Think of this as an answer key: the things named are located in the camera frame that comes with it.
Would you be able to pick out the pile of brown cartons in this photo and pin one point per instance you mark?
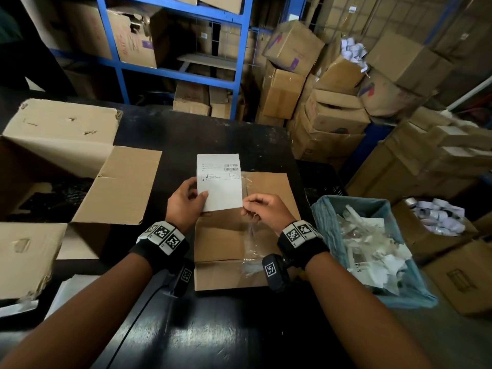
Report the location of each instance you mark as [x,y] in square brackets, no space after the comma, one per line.
[280,92]

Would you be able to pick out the worn taped cardboard box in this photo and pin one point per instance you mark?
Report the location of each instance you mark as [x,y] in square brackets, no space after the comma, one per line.
[115,188]

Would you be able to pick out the small cardboard box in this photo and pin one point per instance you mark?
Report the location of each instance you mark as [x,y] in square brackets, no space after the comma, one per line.
[223,245]

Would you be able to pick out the blue waste bin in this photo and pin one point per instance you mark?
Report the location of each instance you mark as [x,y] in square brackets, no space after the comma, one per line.
[326,226]

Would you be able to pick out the blue metal shelf rack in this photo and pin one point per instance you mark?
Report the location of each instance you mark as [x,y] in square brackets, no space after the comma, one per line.
[242,53]

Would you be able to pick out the person's right forearm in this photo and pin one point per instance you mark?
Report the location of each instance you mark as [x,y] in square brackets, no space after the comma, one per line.
[361,318]

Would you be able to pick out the white plastic packages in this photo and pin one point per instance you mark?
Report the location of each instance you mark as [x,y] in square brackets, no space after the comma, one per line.
[373,249]

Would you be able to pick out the printed floor carton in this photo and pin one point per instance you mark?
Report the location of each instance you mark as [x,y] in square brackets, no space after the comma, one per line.
[461,280]

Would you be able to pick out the shelved brown cartons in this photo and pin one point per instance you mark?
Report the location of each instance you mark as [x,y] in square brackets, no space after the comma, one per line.
[130,38]

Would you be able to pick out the grey stool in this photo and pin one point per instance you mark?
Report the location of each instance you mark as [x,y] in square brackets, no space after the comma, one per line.
[207,60]

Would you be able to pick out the white metal pole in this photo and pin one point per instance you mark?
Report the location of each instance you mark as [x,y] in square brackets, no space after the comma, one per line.
[471,94]

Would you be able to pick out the heap of white paper rolls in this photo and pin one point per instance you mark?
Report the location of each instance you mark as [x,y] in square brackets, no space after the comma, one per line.
[353,51]
[438,217]

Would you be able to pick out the person's left hand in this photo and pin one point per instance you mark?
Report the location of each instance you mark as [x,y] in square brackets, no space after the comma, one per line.
[184,207]

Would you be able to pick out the black plastic crate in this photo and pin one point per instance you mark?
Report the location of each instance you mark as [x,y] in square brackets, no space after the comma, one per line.
[319,180]

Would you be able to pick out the black white marker wristband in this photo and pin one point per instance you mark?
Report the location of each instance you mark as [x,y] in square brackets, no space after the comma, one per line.
[303,244]
[159,245]

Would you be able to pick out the stack of white label sheets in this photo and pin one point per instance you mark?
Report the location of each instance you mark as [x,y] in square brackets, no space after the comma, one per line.
[69,293]

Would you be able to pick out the person's left forearm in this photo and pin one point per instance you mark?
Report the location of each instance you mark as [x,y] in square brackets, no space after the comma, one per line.
[77,322]

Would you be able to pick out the single printed label sheet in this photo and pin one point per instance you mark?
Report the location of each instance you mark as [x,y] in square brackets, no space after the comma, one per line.
[221,182]

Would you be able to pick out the blue metal beam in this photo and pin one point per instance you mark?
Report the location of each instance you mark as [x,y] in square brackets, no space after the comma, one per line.
[365,149]

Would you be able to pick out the carton holding paper rolls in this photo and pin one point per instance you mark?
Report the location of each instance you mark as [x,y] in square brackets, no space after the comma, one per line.
[419,242]

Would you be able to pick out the person's right hand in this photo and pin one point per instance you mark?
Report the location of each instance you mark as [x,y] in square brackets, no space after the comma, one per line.
[271,213]

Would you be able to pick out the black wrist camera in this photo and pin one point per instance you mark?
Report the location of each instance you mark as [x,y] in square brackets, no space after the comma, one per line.
[275,272]
[180,278]

